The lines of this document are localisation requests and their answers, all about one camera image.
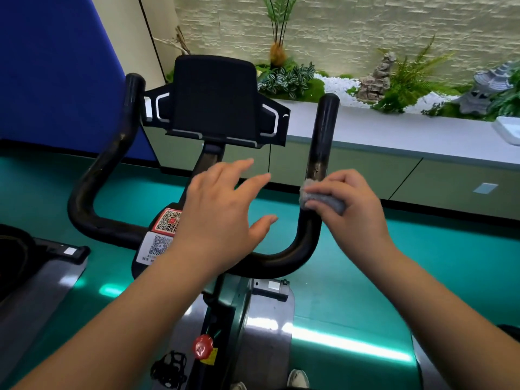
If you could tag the person's right hand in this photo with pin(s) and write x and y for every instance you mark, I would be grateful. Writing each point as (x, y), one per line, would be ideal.
(361, 223)

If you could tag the person's left hand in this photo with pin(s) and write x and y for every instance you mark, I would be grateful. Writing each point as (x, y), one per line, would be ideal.
(215, 223)

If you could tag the grey cleaning cloth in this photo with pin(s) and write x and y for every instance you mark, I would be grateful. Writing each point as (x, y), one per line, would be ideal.
(325, 203)

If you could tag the person's left forearm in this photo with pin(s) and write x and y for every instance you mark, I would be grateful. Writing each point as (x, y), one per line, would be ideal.
(113, 333)

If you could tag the person's right forearm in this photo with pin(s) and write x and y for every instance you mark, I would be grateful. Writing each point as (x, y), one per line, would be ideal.
(447, 320)

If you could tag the black exercise bike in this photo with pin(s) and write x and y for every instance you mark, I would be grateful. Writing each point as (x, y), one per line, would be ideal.
(426, 369)
(264, 341)

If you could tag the exercise bike at left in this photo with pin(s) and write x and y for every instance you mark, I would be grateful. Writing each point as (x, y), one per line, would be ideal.
(40, 296)

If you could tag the long cabinet with grey top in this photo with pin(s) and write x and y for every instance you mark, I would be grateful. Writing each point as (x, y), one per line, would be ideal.
(406, 134)

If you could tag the small dark green shrub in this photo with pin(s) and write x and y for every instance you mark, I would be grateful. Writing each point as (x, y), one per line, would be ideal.
(388, 104)
(434, 110)

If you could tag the red round knob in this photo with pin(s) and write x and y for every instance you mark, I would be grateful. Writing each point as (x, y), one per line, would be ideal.
(202, 347)

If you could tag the patch of white pebbles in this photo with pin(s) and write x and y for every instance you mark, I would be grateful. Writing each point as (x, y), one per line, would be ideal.
(337, 87)
(430, 101)

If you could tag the green moss mat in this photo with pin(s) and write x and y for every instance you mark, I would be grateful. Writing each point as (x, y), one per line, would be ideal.
(313, 91)

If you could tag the grey stacked rock ornament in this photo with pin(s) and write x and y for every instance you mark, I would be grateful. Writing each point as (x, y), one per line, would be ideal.
(378, 81)

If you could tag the small leafy green plant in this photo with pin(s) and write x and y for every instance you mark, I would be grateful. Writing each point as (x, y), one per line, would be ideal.
(170, 77)

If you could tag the slim green fern plant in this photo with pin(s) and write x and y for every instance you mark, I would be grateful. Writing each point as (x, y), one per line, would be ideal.
(410, 77)

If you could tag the variegated leaf plant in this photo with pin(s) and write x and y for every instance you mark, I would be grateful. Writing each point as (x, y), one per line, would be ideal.
(284, 81)

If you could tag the white sneaker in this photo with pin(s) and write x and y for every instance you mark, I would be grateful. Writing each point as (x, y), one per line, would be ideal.
(239, 386)
(298, 379)

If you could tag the grey stone pagoda lantern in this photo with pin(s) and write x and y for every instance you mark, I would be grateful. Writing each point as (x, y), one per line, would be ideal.
(479, 101)

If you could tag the white plastic tray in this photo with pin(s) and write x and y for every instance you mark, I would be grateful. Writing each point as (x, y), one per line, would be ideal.
(510, 131)

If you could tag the tall thin stemmed fern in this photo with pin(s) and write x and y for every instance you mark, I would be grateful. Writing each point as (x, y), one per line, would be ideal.
(278, 56)

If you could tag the dry brown branch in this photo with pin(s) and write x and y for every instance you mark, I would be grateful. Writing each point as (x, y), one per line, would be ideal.
(183, 44)

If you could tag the large bushy fern plant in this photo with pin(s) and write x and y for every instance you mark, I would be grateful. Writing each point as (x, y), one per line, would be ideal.
(508, 103)

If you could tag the pale square wall socket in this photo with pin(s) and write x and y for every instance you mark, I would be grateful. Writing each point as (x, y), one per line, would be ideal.
(485, 188)

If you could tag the blue wall pad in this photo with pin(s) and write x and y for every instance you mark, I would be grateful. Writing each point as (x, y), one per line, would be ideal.
(61, 69)

